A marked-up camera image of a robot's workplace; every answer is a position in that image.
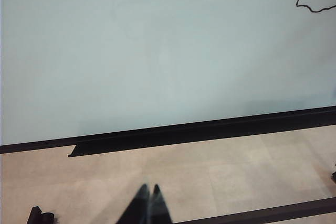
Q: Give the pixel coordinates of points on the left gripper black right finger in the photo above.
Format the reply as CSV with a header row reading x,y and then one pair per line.
x,y
160,209

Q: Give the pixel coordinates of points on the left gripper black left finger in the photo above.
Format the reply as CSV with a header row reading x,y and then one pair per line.
x,y
137,208

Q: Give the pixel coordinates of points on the black whiteboard pen tray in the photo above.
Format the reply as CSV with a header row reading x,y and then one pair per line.
x,y
183,140

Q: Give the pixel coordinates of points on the black metal crossbar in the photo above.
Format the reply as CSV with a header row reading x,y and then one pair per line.
x,y
262,212

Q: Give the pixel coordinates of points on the small black floor object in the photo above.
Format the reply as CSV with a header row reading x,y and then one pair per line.
x,y
334,173

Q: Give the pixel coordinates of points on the black angular floor bracket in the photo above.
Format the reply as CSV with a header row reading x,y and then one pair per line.
x,y
39,216

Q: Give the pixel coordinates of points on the white glass whiteboard black frame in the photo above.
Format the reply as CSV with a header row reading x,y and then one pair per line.
x,y
157,51

